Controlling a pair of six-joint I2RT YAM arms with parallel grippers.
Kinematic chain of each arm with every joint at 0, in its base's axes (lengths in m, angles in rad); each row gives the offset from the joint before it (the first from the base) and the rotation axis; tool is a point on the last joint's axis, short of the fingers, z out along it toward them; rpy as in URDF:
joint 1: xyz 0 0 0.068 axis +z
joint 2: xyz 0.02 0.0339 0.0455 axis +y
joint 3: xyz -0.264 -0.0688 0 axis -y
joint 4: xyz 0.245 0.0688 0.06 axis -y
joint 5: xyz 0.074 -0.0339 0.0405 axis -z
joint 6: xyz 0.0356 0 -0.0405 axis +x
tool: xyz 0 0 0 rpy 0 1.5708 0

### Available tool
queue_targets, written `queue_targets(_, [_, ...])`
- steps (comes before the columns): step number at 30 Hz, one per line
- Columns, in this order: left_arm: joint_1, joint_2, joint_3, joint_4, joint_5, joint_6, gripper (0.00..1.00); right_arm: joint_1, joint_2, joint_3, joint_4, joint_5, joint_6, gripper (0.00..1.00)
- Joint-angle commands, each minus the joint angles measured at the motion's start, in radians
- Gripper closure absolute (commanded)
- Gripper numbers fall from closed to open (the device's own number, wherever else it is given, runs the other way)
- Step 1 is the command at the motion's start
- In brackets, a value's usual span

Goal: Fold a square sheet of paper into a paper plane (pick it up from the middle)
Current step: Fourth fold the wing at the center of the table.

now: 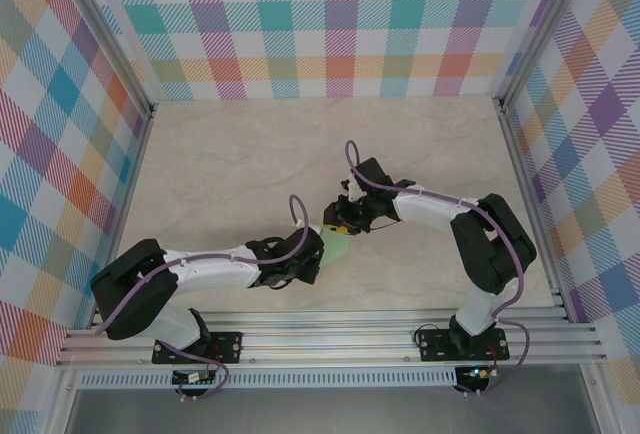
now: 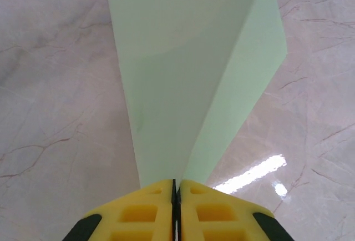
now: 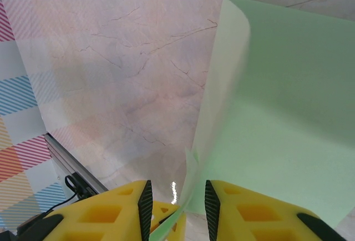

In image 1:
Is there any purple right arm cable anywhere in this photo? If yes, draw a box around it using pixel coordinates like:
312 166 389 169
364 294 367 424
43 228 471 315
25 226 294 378
343 139 532 400

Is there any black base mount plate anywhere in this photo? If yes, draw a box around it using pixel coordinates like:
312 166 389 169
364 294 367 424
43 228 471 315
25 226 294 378
152 331 244 364
417 326 509 361

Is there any aluminium corner post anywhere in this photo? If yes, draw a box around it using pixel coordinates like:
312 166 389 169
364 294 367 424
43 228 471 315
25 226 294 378
54 0 156 118
492 0 596 110

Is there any light green cloth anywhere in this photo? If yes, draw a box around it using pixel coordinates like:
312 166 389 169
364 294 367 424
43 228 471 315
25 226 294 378
317 223 354 270

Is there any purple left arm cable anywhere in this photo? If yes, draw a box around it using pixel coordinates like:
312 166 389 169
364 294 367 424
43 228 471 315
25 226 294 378
99 194 309 401

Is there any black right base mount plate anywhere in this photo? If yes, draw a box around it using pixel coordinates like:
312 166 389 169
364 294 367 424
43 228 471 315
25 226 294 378
417 326 509 361

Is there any aluminium side rail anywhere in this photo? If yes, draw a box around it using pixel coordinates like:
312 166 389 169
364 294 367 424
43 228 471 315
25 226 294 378
97 108 156 275
492 98 571 320

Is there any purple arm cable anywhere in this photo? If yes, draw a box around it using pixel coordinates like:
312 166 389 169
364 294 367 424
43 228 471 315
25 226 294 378
343 139 532 400
99 194 309 401

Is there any long aluminium base rail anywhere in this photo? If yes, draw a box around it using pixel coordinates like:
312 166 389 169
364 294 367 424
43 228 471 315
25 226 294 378
54 309 609 368

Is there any small circuit board with LED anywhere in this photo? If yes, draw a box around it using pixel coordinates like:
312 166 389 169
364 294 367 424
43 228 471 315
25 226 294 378
462 364 496 381

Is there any slotted grey cable duct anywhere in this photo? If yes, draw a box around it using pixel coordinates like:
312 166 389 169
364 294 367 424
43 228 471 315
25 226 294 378
77 371 459 389

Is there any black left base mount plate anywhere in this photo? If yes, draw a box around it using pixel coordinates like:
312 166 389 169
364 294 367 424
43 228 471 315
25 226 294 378
152 331 244 364

